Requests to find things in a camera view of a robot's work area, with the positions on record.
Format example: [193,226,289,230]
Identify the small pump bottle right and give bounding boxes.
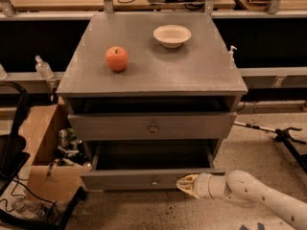
[228,45,238,62]

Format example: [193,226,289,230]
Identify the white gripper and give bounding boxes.
[177,173,226,199]

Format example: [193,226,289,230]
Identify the items in cardboard box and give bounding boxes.
[55,128,92,170]

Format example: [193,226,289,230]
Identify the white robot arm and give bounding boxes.
[177,171,307,230]

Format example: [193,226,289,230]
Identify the red apple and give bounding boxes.
[106,46,129,72]

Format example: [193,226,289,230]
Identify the cardboard box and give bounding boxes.
[20,104,92,201]

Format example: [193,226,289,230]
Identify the black tripod stand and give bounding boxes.
[234,122,307,173]

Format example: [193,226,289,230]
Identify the black floor cable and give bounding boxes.
[0,175,65,225]

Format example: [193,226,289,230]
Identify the grey wooden drawer cabinet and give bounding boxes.
[57,11,248,160]

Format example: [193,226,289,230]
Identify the clear sanitizer bottle left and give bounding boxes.
[35,56,54,80]

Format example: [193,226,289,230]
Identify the white bowl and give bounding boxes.
[153,25,192,49]

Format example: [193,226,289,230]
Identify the grey drawer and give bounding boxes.
[68,112,236,141]
[81,140,225,191]

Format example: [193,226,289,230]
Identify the black chair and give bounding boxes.
[0,81,30,195]

